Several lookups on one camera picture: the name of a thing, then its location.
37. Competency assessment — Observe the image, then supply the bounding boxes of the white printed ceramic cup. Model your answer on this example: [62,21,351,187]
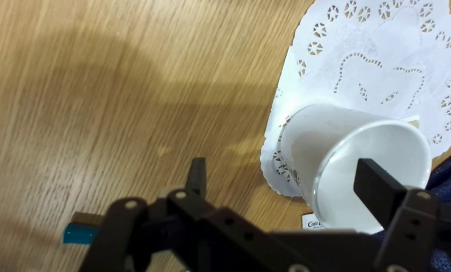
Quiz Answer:
[280,103,433,236]

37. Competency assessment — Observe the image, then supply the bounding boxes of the white paper doily mat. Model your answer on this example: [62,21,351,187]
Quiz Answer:
[259,0,451,198]

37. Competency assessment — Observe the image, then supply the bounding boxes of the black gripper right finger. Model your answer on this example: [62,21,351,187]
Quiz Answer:
[353,157,451,272]

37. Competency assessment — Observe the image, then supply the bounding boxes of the blue denim cloth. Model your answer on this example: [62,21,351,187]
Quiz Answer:
[425,144,451,272]

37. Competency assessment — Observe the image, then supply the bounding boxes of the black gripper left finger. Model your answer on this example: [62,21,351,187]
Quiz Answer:
[79,157,288,272]

